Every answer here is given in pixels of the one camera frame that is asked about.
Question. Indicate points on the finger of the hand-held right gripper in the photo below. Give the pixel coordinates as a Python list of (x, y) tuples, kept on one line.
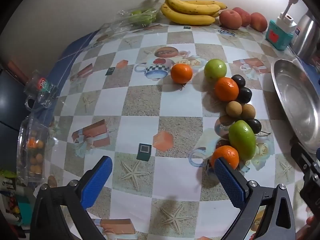
[(302, 155)]

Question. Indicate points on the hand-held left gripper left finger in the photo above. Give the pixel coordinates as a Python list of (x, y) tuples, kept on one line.
[(96, 182)]

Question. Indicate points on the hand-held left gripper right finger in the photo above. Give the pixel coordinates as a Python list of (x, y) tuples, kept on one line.
[(228, 180)]

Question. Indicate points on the orange mandarin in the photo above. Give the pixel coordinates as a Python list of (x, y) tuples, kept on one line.
[(181, 73), (226, 89), (226, 155)]

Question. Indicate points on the oblong green fruit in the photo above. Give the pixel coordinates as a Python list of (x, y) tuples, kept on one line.
[(242, 140)]

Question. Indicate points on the dark purple plum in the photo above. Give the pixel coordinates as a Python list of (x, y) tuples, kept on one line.
[(256, 125), (245, 95), (239, 80)]

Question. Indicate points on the stainless steel bowl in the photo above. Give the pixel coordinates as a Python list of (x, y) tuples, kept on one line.
[(295, 100)]

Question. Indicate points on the brown longan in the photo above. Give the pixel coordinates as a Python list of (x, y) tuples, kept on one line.
[(248, 111), (234, 108)]

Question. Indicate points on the round green fruit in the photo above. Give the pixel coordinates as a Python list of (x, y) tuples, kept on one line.
[(215, 70)]

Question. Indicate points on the pile of kumquats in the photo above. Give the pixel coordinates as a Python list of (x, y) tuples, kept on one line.
[(35, 157)]

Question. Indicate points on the clear plastic box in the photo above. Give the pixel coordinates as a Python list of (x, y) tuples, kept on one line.
[(23, 142)]

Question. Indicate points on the colourful packets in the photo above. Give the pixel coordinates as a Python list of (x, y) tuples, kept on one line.
[(10, 200)]

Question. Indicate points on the glass mug with label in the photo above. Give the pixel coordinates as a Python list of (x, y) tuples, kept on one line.
[(41, 90)]

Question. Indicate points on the stainless steel kettle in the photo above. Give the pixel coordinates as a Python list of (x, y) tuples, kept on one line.
[(306, 37)]

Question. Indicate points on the teal box with red patch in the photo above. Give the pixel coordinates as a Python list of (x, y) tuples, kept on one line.
[(276, 37)]

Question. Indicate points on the white plug adapter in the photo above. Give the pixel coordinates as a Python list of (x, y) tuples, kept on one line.
[(286, 23)]

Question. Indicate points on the right red peach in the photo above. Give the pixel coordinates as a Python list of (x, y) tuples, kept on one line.
[(258, 22)]

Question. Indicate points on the red peach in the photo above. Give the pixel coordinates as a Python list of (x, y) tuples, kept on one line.
[(245, 16), (258, 22)]

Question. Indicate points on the middle red peach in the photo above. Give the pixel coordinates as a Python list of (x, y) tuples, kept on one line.
[(245, 16)]

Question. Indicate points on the red apple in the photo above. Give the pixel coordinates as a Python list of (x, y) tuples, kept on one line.
[(230, 18)]

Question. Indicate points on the clear plastic fruit container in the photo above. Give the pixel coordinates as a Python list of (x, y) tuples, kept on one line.
[(125, 23)]

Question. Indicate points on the small green fruit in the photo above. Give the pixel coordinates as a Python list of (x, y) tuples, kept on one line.
[(137, 12), (141, 20)]

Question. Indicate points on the yellow banana bunch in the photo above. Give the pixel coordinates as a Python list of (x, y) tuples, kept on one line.
[(192, 8)]

